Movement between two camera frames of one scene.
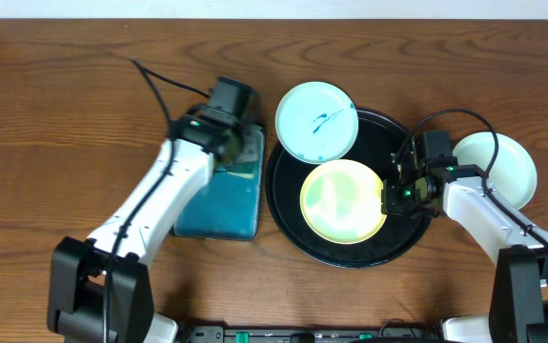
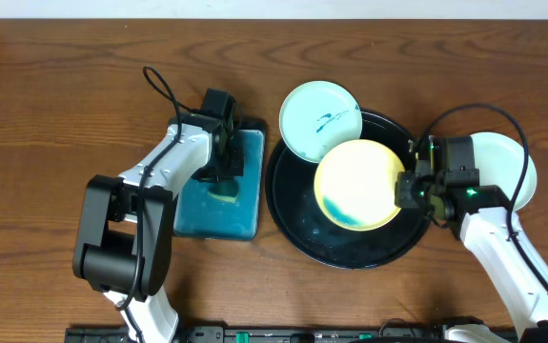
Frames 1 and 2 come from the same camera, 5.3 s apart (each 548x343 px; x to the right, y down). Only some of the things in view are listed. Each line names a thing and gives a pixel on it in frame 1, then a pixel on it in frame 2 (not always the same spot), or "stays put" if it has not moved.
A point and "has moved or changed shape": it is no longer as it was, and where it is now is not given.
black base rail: [313, 334] stays put
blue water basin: [229, 206] stays put
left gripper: [234, 147] stays put
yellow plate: [342, 202] has moved or changed shape
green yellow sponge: [241, 169] → [226, 191]
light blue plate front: [514, 172] stays put
